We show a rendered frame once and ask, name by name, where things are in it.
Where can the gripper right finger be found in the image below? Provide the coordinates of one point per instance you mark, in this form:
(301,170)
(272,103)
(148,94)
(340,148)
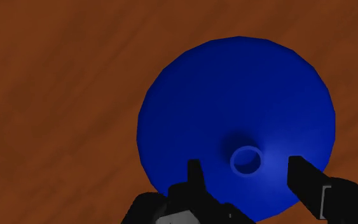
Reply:
(327,195)

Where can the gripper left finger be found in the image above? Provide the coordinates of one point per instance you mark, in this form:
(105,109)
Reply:
(194,189)

